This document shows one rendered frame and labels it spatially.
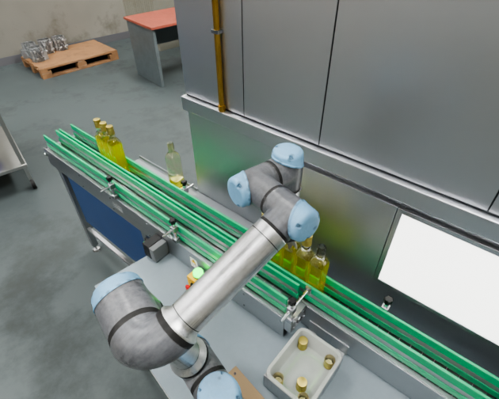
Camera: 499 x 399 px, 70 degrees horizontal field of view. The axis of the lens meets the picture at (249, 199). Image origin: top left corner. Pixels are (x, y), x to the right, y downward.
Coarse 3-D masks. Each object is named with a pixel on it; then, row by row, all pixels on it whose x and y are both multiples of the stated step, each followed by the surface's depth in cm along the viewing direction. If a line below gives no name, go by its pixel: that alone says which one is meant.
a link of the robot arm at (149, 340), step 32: (288, 192) 73; (256, 224) 71; (288, 224) 68; (224, 256) 70; (256, 256) 68; (192, 288) 69; (224, 288) 67; (128, 320) 68; (160, 320) 66; (192, 320) 66; (128, 352) 65; (160, 352) 65
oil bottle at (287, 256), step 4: (296, 244) 124; (300, 244) 126; (284, 248) 125; (292, 248) 123; (284, 252) 126; (288, 252) 125; (292, 252) 124; (280, 256) 130; (284, 256) 128; (288, 256) 126; (292, 256) 125; (280, 260) 131; (284, 260) 129; (288, 260) 128; (292, 260) 126; (280, 264) 132; (284, 264) 131; (288, 264) 129; (292, 264) 128; (284, 268) 132; (288, 268) 130; (292, 268) 130
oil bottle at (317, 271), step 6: (312, 258) 119; (324, 258) 118; (312, 264) 119; (318, 264) 118; (324, 264) 118; (312, 270) 121; (318, 270) 119; (324, 270) 120; (312, 276) 123; (318, 276) 121; (324, 276) 123; (306, 282) 127; (312, 282) 125; (318, 282) 122; (324, 282) 127; (318, 288) 125
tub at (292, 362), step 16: (288, 352) 124; (304, 352) 127; (320, 352) 126; (336, 352) 120; (272, 368) 117; (288, 368) 123; (304, 368) 123; (320, 368) 123; (336, 368) 116; (288, 384) 119; (320, 384) 119
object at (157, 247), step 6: (156, 234) 163; (150, 240) 161; (156, 240) 161; (162, 240) 161; (144, 246) 159; (150, 246) 158; (156, 246) 158; (162, 246) 159; (150, 252) 158; (156, 252) 158; (162, 252) 161; (168, 252) 164; (150, 258) 162; (156, 258) 159
